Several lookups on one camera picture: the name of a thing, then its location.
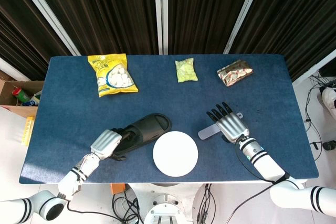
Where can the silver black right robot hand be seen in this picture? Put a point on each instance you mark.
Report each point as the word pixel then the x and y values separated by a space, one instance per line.
pixel 233 128

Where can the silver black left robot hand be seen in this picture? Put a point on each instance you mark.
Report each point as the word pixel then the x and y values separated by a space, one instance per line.
pixel 106 142

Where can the orange box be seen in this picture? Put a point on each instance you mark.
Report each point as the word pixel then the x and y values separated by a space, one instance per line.
pixel 118 188

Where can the blue table mat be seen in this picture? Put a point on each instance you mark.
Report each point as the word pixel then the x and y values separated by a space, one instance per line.
pixel 170 98

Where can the black slipper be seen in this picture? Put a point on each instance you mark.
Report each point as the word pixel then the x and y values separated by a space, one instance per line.
pixel 152 128

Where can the black power adapter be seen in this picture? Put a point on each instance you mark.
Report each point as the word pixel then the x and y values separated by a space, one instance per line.
pixel 329 145

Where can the dark brown curtain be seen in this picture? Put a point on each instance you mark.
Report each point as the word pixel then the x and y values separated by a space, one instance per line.
pixel 15 24
pixel 294 14
pixel 105 11
pixel 204 9

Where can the gold red snack bag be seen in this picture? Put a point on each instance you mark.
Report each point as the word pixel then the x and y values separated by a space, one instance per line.
pixel 233 73

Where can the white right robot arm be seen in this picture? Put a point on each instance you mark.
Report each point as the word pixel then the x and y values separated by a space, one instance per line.
pixel 267 166

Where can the white slanted frame post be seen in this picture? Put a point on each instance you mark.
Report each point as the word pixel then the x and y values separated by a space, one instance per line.
pixel 244 11
pixel 44 9

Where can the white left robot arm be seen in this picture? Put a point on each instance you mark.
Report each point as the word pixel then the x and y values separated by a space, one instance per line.
pixel 69 179

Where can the green can red lid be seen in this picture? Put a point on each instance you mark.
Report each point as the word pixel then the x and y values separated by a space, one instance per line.
pixel 21 94

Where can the yellow snack bag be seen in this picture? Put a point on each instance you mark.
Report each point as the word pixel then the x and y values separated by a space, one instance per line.
pixel 114 77

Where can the white upright frame post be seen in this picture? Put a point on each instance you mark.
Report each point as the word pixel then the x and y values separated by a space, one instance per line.
pixel 160 11

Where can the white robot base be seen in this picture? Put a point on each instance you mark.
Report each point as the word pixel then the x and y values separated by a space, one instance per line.
pixel 165 205

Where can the brown cardboard box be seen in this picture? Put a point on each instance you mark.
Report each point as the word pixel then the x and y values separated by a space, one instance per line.
pixel 8 90

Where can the white round plate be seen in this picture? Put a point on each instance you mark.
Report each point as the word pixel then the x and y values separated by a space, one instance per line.
pixel 175 153

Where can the blue white bottle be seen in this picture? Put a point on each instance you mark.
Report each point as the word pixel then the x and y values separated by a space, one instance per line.
pixel 34 99

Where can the white sneaker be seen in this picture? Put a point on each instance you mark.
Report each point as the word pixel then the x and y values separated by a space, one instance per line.
pixel 329 100

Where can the yellow packet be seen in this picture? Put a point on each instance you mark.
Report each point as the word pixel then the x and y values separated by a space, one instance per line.
pixel 28 129

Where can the green snack bag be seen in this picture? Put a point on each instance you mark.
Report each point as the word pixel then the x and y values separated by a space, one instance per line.
pixel 186 70

